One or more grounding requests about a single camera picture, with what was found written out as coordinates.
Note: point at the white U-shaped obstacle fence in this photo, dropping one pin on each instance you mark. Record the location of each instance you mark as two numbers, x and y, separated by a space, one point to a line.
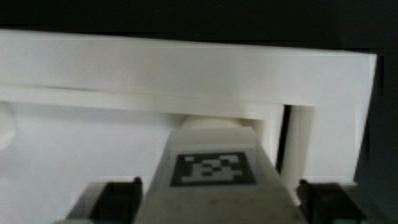
202 79

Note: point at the white square tabletop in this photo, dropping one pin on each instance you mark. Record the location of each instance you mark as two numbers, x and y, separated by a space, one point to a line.
83 136

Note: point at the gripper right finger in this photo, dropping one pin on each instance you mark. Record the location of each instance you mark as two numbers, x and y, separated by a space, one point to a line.
325 205

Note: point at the white table leg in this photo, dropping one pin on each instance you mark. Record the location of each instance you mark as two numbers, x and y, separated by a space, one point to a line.
215 185

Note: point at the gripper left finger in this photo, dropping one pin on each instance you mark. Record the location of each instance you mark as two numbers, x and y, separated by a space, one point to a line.
117 203

